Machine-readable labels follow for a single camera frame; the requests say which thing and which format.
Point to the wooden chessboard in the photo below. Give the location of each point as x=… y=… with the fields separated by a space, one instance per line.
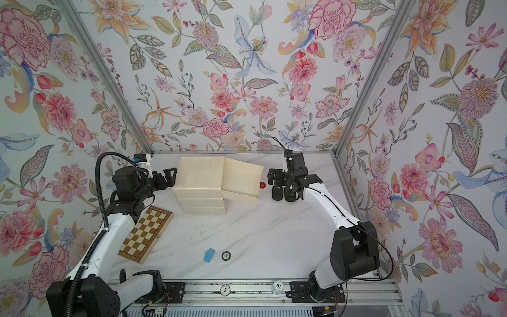
x=144 y=236

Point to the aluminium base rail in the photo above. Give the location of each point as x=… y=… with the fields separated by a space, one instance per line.
x=282 y=292

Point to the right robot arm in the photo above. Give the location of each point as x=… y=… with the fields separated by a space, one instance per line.
x=354 y=249

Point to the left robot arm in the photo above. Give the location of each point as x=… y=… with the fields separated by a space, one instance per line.
x=85 y=291

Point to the cream drawer cabinet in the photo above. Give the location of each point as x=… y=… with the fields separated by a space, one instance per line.
x=198 y=186

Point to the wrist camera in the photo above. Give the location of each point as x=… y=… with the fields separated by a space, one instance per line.
x=143 y=161
x=288 y=154

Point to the blue foam block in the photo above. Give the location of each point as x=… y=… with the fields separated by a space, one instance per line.
x=209 y=255

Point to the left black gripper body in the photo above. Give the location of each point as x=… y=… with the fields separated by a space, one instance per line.
x=147 y=189

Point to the left aluminium corner post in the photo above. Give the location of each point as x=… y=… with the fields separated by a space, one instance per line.
x=89 y=46

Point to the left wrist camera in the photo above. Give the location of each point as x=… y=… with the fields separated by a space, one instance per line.
x=143 y=161

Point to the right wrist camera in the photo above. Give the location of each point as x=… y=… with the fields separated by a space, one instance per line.
x=288 y=154

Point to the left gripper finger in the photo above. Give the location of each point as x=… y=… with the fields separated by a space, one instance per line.
x=159 y=182
x=170 y=176

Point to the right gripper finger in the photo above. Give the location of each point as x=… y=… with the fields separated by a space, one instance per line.
x=275 y=177
x=291 y=190

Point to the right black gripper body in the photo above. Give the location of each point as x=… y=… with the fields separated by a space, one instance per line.
x=290 y=179

